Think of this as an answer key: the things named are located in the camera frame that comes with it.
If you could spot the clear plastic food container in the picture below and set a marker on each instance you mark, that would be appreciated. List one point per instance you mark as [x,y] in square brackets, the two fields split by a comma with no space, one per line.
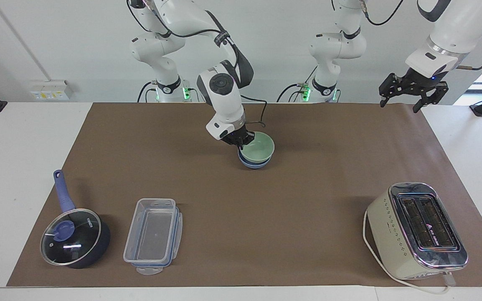
[153,234]

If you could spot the blue saucepan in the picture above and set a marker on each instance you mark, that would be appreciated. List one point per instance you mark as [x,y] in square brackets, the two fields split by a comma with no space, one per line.
[65,196]

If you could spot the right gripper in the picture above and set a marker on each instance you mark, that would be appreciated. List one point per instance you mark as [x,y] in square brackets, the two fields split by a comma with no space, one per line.
[234,136]

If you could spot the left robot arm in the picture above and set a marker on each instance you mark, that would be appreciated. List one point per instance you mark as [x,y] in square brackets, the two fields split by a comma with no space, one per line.
[454,29]

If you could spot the cream toaster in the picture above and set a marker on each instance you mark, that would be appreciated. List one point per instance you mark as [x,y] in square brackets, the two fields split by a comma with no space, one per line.
[395,234]

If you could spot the glass pan lid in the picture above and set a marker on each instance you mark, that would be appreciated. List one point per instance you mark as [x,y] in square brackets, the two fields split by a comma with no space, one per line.
[72,236]

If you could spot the blue bowl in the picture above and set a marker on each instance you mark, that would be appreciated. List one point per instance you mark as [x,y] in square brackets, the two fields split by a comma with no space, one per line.
[252,165]

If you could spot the green bowl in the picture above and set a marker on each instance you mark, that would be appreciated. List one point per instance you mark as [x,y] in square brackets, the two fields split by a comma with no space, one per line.
[259,148]

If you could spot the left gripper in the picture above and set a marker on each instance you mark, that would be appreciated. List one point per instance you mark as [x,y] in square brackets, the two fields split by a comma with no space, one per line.
[422,82]

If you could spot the white wall socket box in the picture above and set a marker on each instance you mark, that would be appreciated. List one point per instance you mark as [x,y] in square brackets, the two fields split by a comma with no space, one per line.
[51,90]

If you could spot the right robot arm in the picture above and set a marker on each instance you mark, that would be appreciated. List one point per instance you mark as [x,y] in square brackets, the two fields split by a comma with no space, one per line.
[224,104]

